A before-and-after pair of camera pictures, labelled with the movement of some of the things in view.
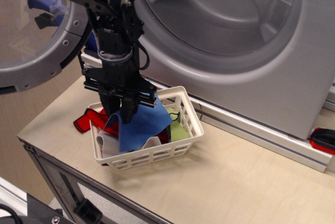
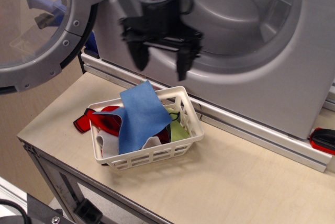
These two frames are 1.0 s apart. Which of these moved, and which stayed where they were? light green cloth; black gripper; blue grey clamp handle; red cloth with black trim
Moved: black gripper
Stayed: blue grey clamp handle; red cloth with black trim; light green cloth
